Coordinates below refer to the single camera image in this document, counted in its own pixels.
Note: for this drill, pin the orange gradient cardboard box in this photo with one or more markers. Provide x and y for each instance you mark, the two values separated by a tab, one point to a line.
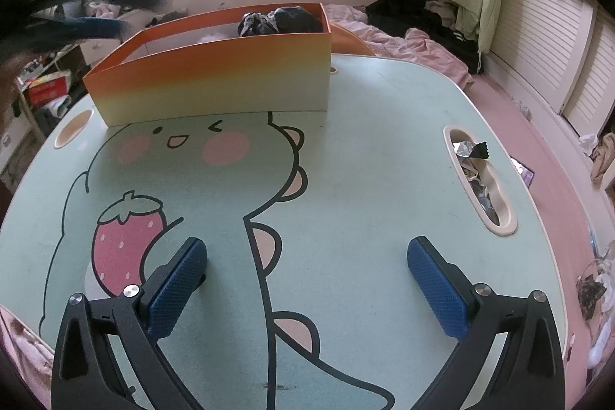
216	74

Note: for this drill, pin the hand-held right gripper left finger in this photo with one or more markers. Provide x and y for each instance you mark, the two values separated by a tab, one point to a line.
175	285

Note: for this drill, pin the pink bedsheet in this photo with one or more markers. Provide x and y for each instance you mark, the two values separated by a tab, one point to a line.
423	49

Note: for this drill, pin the orange curved board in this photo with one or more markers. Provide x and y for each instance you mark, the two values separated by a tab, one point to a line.
350	40

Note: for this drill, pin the dark crumpled bag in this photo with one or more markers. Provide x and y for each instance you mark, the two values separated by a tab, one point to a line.
591	290

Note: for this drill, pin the beige cloth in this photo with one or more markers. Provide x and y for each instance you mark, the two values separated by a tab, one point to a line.
603	160

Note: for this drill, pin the white louvered doors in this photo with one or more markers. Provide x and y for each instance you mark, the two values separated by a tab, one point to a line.
543	40

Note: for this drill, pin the pile of black clothes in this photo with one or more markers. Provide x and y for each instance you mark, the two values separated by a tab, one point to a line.
413	13

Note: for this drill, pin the green cartoon print desktop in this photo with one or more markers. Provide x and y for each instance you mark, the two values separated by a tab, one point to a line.
374	126

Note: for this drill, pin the pile of foil wrappers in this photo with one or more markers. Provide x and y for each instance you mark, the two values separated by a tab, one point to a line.
473	179

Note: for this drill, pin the small mirror card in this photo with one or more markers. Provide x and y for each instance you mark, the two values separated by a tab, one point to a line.
522	172

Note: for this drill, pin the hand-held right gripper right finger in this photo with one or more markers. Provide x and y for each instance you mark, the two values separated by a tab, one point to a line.
435	290

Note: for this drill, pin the red box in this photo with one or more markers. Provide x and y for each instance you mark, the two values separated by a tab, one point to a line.
48	90

